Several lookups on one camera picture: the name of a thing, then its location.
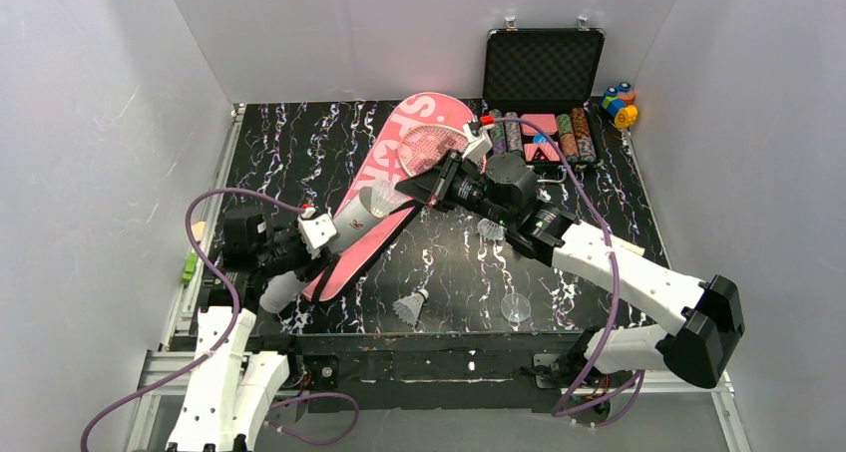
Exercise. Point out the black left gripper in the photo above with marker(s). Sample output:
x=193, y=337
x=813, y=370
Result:
x=290, y=240

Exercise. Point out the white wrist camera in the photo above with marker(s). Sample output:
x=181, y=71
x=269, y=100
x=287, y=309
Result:
x=316, y=230
x=479, y=143

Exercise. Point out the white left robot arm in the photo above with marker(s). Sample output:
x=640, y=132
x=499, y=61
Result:
x=229, y=395

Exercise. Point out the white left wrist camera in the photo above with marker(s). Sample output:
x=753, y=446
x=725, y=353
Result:
x=316, y=230

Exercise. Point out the small wooden block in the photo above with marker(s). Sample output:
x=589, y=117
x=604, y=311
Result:
x=198, y=230

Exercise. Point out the white shuttlecock tube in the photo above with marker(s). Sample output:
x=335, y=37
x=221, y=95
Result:
x=330, y=244

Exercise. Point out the green clip on rail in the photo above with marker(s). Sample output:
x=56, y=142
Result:
x=189, y=268

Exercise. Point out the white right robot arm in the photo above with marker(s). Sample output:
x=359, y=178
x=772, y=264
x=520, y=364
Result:
x=697, y=324

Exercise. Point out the pink racket cover bag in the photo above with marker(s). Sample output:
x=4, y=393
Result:
x=382, y=163

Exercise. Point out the black poker chip case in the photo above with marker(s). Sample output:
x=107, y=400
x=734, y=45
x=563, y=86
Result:
x=543, y=70

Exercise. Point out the white plastic shuttlecock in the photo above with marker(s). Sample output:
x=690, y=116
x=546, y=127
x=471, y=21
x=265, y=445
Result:
x=385, y=199
x=490, y=230
x=408, y=308

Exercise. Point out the pink badminton racket upper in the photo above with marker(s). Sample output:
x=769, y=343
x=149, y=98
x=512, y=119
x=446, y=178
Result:
x=422, y=147

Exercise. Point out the pink playing card deck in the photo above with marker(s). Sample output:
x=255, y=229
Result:
x=546, y=122
x=541, y=153

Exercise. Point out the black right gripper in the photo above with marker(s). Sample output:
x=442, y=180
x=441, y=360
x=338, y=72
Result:
x=443, y=183

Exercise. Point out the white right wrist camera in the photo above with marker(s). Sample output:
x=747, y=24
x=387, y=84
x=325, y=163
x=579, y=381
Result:
x=479, y=143

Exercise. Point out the colourful toy blocks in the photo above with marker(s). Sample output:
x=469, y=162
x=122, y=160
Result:
x=618, y=103

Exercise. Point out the clear plastic tube lid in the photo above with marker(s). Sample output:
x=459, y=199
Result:
x=515, y=307

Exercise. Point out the poker chip stack row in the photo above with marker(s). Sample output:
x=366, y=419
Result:
x=582, y=133
x=513, y=133
x=568, y=139
x=497, y=135

